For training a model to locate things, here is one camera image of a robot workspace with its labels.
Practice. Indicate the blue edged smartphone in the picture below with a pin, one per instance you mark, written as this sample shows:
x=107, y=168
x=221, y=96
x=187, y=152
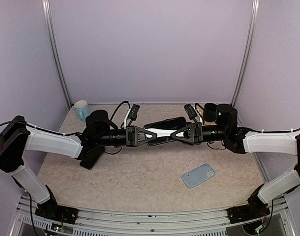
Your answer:
x=89, y=157

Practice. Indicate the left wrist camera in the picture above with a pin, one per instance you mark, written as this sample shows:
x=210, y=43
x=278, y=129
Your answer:
x=131, y=115

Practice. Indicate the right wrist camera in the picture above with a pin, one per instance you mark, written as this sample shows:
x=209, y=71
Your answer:
x=194, y=114

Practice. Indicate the aluminium frame post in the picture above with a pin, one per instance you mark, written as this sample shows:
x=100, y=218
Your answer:
x=247, y=51
x=55, y=52

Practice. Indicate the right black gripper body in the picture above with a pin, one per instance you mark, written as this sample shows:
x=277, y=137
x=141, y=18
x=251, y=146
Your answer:
x=198, y=133

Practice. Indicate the left aluminium frame post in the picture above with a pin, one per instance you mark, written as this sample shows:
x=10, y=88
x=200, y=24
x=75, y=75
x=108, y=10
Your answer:
x=55, y=52

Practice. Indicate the silver edged smartphone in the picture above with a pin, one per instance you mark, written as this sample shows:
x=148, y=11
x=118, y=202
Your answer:
x=163, y=136

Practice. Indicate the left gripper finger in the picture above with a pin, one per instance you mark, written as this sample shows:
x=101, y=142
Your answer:
x=139, y=131
x=144, y=139

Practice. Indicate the black mug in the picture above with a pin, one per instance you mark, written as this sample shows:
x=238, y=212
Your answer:
x=209, y=112

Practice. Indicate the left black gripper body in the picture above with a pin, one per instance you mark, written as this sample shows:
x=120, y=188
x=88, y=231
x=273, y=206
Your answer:
x=129, y=141

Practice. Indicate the right aluminium frame post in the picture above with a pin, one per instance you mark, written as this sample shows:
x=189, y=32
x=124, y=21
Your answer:
x=247, y=51

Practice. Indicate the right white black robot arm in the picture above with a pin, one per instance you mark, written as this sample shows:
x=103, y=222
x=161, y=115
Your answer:
x=244, y=140

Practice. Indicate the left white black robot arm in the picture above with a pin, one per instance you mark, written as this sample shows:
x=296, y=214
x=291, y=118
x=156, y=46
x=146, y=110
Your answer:
x=87, y=147

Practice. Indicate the front aluminium rail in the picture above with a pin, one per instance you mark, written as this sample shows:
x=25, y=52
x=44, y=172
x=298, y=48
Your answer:
x=94, y=222

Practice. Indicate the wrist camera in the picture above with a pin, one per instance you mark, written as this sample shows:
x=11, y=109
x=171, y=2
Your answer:
x=194, y=114
x=131, y=115

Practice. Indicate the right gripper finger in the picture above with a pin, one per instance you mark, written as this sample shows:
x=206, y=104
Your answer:
x=188, y=140
x=185, y=131

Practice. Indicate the light blue phone case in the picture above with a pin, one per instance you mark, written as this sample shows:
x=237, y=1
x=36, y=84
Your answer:
x=198, y=175

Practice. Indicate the light blue mug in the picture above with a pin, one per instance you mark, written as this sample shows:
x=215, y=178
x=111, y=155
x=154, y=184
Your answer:
x=82, y=110

